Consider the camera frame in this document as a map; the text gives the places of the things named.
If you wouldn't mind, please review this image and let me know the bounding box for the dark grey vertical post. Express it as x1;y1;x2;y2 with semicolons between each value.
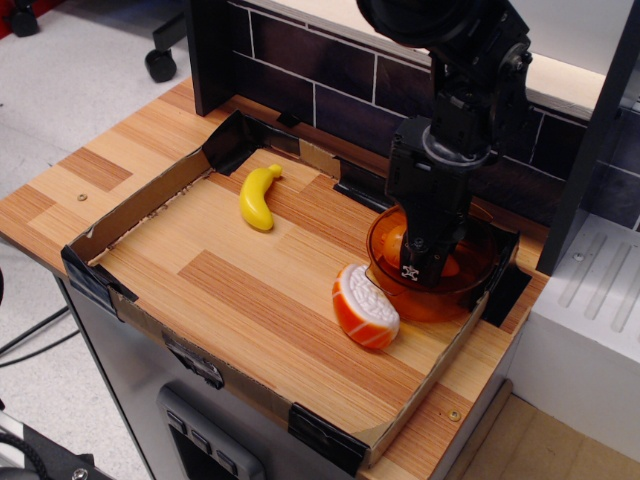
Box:
537;1;639;275

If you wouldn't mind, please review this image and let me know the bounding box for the orange toy carrot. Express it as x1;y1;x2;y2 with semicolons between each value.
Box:
382;225;460;278

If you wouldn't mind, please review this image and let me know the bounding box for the cardboard fence with black tape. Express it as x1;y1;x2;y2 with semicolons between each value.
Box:
61;112;527;479

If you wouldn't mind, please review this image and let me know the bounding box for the grey toy oven front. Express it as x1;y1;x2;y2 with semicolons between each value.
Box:
157;386;266;480

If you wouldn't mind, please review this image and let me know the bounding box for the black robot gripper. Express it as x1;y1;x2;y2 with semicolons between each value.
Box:
385;116;470;288

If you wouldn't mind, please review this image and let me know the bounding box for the transparent orange plastic pot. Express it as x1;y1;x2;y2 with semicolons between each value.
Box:
366;203;498;322

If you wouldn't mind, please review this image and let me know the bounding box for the yellow toy banana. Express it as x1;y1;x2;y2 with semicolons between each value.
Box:
239;164;282;231

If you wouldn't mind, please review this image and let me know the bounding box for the black chair caster wheel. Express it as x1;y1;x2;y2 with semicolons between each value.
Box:
144;12;186;83

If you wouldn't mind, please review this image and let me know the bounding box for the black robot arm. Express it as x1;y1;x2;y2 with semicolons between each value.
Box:
358;1;532;288

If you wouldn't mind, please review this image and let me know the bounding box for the brass screw right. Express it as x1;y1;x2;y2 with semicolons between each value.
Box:
448;410;461;422

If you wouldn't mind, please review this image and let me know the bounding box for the toy salmon sushi piece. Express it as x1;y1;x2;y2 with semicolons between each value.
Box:
332;264;400;349

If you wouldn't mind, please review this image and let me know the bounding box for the black cable on floor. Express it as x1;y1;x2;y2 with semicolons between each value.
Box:
0;305;81;369

